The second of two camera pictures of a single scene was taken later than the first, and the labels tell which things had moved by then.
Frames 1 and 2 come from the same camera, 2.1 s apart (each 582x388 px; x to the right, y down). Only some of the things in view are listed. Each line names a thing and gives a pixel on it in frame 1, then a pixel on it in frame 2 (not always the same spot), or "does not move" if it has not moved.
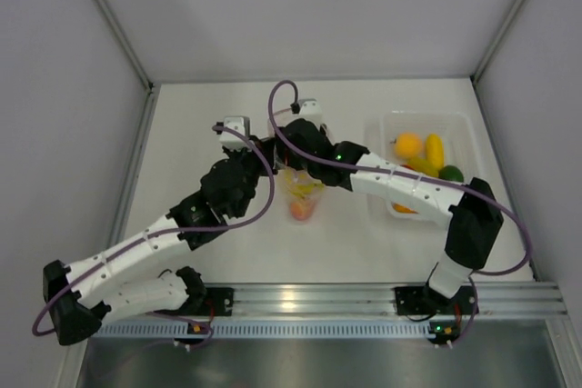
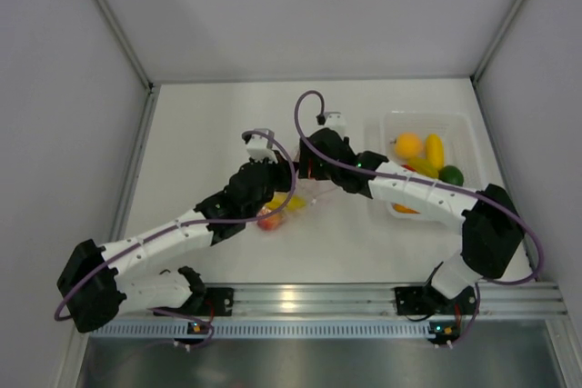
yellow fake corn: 435,150 does not move
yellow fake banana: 301,187 to 278,198
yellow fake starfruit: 421,165 does not move
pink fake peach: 302,211 to 271,222
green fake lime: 451,173 does not move
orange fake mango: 403,209 does not move
